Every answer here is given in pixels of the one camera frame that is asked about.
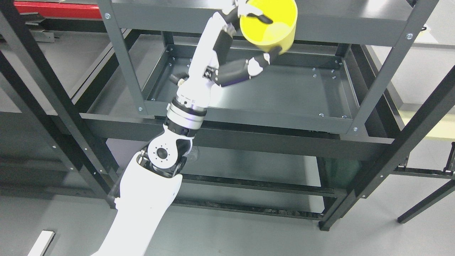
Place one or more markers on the dark grey metal shelf rack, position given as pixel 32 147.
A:
pixel 298 91

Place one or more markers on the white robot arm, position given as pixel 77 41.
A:
pixel 152 180

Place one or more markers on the yellow plastic cup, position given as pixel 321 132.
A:
pixel 280 33

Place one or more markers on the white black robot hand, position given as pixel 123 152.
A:
pixel 209 66

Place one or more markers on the black metal frame rack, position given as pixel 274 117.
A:
pixel 78 149

